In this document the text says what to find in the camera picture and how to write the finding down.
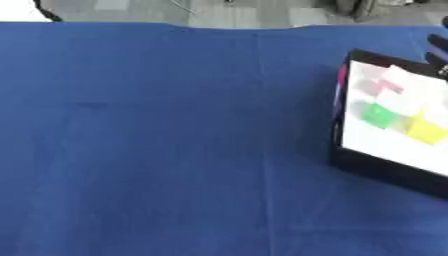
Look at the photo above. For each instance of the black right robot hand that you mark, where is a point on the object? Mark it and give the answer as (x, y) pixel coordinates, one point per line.
(438, 43)

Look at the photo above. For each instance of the black box with white inside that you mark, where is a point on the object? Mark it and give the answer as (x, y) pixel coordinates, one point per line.
(373, 165)

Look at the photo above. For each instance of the pink block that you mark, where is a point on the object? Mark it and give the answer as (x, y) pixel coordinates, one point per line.
(389, 85)

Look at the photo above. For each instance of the white block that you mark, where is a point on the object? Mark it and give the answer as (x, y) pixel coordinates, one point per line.
(400, 100)

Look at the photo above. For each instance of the yellow block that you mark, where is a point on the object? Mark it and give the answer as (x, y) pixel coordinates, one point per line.
(427, 131)

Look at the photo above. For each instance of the green block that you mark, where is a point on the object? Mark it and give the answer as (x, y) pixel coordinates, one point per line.
(378, 114)

